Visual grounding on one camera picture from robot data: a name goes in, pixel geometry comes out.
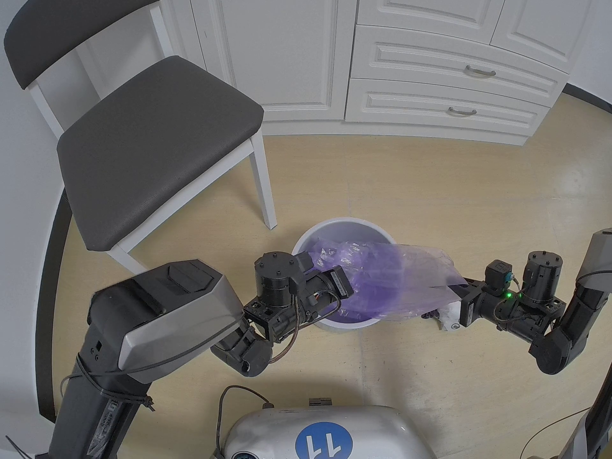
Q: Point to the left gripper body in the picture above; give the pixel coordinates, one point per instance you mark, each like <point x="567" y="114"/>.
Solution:
<point x="318" y="301"/>

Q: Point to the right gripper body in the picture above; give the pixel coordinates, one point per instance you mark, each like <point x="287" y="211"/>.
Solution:
<point x="480" y="309"/>

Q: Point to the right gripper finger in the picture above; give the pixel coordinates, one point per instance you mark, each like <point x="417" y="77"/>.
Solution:
<point x="459" y="285"/>

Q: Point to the purple plastic bag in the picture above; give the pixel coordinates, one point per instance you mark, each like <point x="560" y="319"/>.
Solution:
<point x="392" y="280"/>

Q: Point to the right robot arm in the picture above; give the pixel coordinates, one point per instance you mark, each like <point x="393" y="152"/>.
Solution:
<point x="573" y="313"/>

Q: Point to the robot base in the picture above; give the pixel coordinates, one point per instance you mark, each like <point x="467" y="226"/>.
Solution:
<point x="334" y="428"/>

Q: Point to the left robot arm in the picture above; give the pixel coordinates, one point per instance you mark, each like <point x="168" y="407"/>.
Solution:
<point x="167" y="313"/>

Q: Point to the crumpled black plastic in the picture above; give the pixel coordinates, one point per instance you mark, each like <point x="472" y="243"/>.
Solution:
<point x="430" y="313"/>

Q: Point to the white trash bin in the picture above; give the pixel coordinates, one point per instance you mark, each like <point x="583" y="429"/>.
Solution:
<point x="334" y="225"/>

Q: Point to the white chair with grey cushions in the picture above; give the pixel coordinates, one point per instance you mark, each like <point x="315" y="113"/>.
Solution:
<point x="153" y="141"/>

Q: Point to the white wardrobe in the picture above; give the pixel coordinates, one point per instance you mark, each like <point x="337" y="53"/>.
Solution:
<point x="430" y="41"/>

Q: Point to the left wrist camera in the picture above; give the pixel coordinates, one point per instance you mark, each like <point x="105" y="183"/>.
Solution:
<point x="338" y="281"/>

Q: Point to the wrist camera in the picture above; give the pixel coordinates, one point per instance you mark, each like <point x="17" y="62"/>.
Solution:
<point x="338" y="281"/>
<point x="498" y="273"/>

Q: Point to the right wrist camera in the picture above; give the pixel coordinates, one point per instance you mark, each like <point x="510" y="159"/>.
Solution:
<point x="498" y="273"/>

